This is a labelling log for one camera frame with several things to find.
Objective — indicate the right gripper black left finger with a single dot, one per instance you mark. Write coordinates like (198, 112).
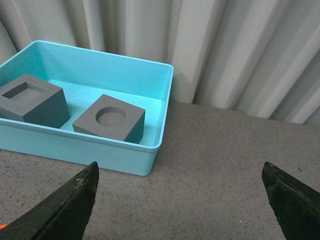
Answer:
(63, 215)

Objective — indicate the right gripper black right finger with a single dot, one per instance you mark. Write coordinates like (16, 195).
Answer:
(296, 206)

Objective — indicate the gray block with round recess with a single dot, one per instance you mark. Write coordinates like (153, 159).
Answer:
(111, 118)

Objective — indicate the gray block with square recess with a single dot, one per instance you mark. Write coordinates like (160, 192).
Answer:
(32, 100)

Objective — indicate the light blue plastic box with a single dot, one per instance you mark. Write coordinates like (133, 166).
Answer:
(85, 75)

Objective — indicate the white pleated curtain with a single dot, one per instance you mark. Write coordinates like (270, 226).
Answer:
(258, 57)

